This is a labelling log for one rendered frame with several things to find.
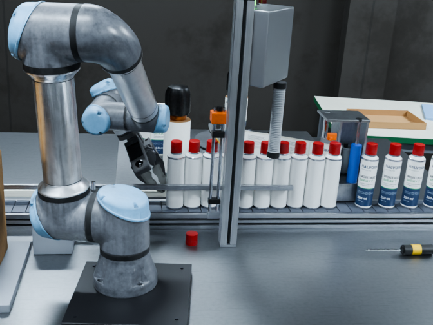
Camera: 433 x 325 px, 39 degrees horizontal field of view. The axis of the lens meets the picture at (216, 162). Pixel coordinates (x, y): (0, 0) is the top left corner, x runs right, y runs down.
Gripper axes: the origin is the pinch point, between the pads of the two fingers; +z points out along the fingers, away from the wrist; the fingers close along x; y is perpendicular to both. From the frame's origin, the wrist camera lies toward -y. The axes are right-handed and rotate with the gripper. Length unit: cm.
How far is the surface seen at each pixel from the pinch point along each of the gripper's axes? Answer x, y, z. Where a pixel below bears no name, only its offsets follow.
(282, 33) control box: -49, -10, -27
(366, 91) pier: -116, 214, 90
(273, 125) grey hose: -36.8, -10.6, -5.8
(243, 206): -18.8, -2.2, 15.8
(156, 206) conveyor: 3.9, -0.2, 4.1
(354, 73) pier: -114, 215, 75
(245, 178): -23.1, -2.1, 8.1
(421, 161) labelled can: -72, -2, 30
